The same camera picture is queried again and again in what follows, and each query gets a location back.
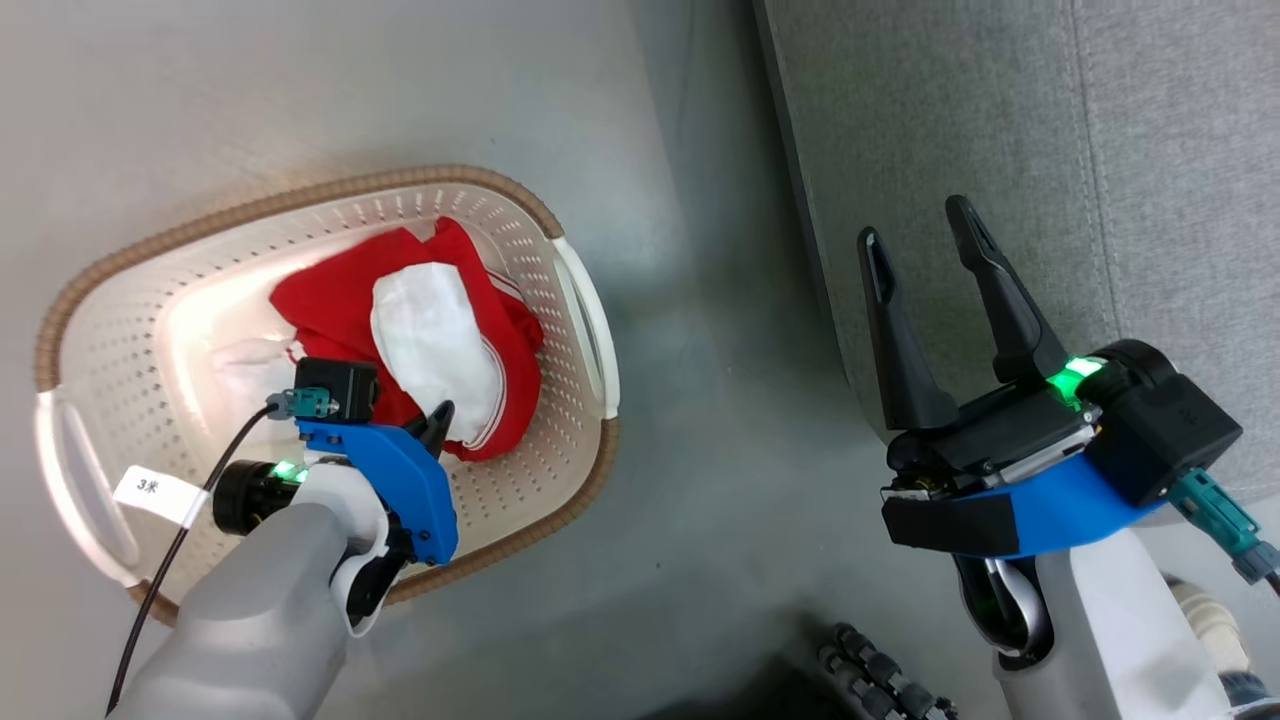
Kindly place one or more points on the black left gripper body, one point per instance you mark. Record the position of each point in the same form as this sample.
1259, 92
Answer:
245, 497

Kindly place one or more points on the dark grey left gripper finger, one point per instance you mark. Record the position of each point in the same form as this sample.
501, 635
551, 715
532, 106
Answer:
438, 430

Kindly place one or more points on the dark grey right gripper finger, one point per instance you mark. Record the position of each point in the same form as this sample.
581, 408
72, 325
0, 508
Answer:
1015, 330
900, 380

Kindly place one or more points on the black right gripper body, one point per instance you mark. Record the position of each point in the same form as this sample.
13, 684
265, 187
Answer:
990, 435

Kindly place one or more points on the red and white garment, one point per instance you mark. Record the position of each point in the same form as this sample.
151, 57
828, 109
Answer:
330, 300

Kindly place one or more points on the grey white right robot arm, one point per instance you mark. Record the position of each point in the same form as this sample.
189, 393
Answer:
1100, 640

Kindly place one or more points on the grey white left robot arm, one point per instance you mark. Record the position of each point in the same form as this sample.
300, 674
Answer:
260, 620

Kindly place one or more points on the grey fabric sofa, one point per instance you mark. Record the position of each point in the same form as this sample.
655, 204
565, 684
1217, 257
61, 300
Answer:
1000, 120

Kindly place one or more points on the cream perforated laundry basket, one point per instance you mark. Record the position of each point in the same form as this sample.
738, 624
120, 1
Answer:
130, 330

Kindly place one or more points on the white ribbed robot cylinder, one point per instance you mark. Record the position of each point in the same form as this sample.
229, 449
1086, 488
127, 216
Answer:
1205, 620

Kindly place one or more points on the blue left camera bracket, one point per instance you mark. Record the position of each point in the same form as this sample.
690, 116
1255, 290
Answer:
410, 490

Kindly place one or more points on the blue camera bracket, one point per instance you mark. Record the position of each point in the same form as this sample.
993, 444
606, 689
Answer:
1060, 515
410, 490

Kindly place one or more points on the blue right camera bracket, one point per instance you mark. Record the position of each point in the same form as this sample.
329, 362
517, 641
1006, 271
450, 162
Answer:
1060, 515

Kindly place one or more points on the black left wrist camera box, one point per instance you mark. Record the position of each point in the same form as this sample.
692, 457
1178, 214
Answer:
340, 388

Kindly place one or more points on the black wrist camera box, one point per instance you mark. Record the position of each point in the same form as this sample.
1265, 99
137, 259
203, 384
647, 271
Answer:
1165, 430
340, 388

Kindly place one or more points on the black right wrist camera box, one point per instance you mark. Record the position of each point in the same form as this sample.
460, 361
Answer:
1165, 430

